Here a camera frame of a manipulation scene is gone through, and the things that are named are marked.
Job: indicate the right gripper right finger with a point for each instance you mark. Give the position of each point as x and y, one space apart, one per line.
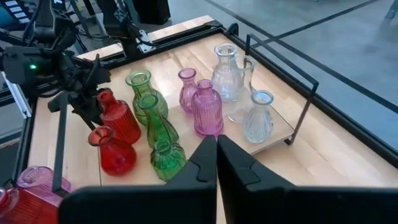
295 208

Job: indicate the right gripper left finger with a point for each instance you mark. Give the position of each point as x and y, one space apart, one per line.
155 205

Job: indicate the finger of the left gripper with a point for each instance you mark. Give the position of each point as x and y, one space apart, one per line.
93 74
84 105

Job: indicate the red ribbed bottle vase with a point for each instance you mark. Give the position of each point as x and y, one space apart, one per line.
119 119

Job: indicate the round green ribbed vase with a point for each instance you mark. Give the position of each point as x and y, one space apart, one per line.
168 160

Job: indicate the large green glass vase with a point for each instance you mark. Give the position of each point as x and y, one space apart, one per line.
140 84

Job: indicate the round red glass vase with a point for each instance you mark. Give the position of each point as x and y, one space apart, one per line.
115 157

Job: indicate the green flared cone vase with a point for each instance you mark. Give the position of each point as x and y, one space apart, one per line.
157 124

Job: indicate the wide pink ribbed vase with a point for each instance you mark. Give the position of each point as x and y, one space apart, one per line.
40 183

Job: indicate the slender pink glass vase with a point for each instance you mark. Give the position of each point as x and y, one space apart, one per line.
187 90

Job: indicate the small clear glass vase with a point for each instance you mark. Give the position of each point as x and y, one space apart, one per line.
259 119

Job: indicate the pink ribbed bottle vase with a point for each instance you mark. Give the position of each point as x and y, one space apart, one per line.
207 112

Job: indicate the wide clear glass vase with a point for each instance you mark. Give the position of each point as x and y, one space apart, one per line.
225 77

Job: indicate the tall clear flared vase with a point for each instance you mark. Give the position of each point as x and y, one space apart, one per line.
245 71

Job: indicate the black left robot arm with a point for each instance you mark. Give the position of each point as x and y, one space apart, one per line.
118 18

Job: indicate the black device with white labels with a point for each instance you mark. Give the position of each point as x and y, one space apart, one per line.
18 12

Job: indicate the black floor box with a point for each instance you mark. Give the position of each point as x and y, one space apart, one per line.
152 11

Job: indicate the wide red ribbed vase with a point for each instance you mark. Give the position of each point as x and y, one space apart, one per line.
28 208

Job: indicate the silver frame bracket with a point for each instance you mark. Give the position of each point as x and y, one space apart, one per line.
18 99

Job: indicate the small silver corner bracket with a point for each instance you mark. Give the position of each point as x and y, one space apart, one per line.
144 40

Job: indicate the black table frame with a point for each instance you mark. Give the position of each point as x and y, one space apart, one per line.
342 116

